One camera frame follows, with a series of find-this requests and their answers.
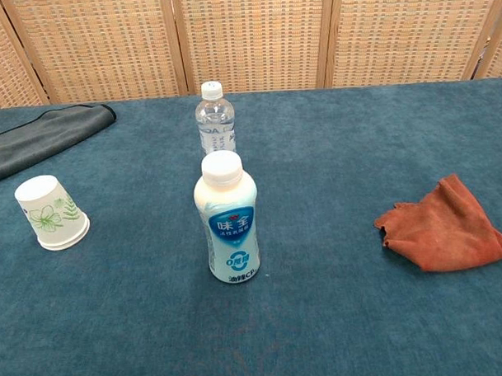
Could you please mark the white paper cup green flowers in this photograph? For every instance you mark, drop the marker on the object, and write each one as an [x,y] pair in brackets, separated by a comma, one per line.
[45,207]
[67,245]

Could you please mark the white milk drink bottle blue label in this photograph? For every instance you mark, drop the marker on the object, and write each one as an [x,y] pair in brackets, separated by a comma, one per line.
[229,221]

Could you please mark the blue carpet table cover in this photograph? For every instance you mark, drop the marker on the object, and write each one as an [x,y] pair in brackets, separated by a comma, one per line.
[329,309]

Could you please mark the clear water bottle white cap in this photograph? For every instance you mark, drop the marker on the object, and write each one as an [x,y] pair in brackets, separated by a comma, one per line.
[216,123]

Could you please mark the orange rust cloth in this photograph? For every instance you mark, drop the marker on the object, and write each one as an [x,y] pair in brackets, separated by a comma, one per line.
[446,230]

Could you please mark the woven rattan folding screen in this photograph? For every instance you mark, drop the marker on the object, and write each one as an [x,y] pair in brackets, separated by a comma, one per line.
[254,39]

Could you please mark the grey microfibre cloth black trim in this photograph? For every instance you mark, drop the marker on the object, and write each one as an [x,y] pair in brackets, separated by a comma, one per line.
[39,137]

